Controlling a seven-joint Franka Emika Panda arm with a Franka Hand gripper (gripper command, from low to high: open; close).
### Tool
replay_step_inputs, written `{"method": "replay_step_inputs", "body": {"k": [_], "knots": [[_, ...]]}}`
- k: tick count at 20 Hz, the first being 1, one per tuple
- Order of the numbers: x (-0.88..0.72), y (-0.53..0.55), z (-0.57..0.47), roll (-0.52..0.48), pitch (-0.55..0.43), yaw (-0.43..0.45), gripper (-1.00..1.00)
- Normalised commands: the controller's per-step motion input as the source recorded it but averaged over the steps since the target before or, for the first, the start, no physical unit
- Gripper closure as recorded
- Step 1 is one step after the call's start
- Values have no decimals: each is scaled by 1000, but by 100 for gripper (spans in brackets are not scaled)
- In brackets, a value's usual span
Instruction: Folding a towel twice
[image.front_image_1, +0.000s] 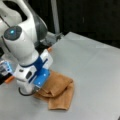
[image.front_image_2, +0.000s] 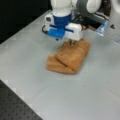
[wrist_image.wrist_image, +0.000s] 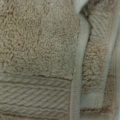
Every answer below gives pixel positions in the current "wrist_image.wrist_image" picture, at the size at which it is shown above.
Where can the tan terry cloth towel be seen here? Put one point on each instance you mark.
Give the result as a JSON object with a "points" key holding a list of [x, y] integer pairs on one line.
{"points": [[59, 59]]}

